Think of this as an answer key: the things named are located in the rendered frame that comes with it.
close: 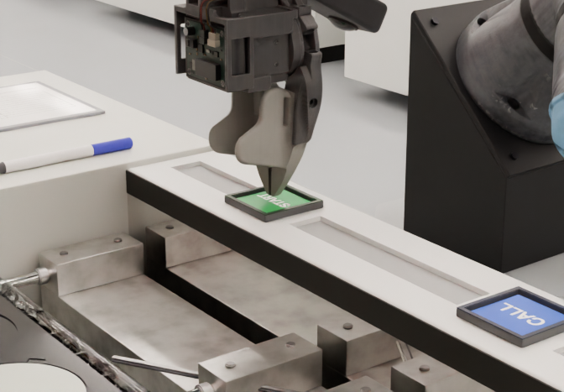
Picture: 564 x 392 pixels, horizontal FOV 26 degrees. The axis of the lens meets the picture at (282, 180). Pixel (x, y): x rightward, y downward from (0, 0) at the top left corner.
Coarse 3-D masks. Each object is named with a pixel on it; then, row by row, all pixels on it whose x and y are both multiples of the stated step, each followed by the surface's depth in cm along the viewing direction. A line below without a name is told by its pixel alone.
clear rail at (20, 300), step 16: (0, 288) 95; (16, 288) 95; (16, 304) 93; (32, 304) 92; (32, 320) 90; (48, 320) 89; (64, 336) 87; (80, 352) 85; (96, 352) 84; (96, 368) 83; (112, 368) 82; (128, 384) 80
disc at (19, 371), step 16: (0, 368) 82; (16, 368) 82; (32, 368) 82; (48, 368) 82; (0, 384) 80; (16, 384) 80; (32, 384) 80; (48, 384) 80; (64, 384) 80; (80, 384) 80
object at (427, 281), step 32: (192, 160) 106; (224, 160) 106; (192, 192) 98; (224, 192) 100; (256, 224) 92; (288, 224) 92; (320, 224) 93; (352, 224) 92; (384, 224) 92; (320, 256) 86; (352, 256) 86; (384, 256) 87; (416, 256) 86; (448, 256) 86; (384, 288) 80; (416, 288) 80; (448, 288) 81; (480, 288) 80; (448, 320) 76; (512, 352) 72; (544, 352) 72
